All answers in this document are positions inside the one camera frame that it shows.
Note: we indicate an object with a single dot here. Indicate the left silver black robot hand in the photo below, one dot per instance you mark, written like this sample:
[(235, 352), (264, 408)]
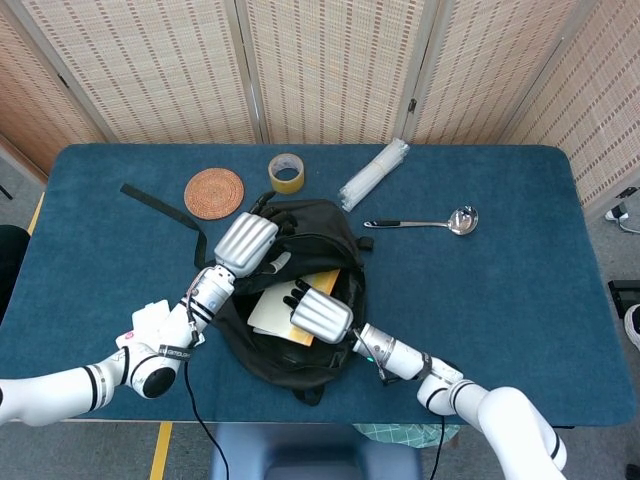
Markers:
[(245, 240)]

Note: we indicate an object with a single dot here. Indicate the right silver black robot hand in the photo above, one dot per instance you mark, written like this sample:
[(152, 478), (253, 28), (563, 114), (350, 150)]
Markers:
[(322, 315)]

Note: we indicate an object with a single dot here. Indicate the black fabric backpack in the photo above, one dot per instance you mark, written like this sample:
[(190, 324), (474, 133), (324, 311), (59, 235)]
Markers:
[(310, 365)]

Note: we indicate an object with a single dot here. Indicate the white and yellow book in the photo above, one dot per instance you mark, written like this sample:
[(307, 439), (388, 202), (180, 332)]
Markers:
[(270, 310)]

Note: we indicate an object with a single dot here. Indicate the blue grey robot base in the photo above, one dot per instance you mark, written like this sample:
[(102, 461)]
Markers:
[(310, 450)]

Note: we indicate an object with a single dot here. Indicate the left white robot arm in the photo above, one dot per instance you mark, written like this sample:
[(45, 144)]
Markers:
[(60, 390)]

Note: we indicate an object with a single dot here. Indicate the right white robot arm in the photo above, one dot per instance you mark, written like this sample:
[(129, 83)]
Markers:
[(500, 410)]

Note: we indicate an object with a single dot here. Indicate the round woven rattan coaster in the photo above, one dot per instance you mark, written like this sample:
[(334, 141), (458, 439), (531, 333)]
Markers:
[(214, 193)]

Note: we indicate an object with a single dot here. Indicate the yellow packing tape roll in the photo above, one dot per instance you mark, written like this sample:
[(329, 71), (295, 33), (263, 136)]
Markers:
[(286, 186)]

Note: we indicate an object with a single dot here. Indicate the white plastic packet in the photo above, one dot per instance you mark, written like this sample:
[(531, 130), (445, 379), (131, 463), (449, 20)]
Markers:
[(150, 317)]

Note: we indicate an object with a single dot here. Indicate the green checked cloth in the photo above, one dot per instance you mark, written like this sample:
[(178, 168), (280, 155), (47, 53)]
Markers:
[(400, 435)]

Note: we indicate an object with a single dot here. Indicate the bundle of clear straws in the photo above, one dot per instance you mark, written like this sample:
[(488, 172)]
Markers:
[(372, 172)]

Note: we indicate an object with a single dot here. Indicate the woven folding screen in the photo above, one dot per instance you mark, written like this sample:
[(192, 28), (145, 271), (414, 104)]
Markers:
[(150, 70)]

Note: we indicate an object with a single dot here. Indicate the blue felt table cover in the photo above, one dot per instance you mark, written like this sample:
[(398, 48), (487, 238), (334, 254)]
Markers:
[(525, 300)]

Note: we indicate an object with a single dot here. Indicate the black chair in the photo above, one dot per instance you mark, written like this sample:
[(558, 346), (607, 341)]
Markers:
[(10, 260)]

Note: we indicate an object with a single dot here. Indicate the black box on floor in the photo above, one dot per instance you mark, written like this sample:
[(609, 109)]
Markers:
[(625, 295)]

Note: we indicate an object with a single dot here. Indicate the black and white shoe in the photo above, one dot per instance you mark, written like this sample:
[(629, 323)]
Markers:
[(634, 327)]

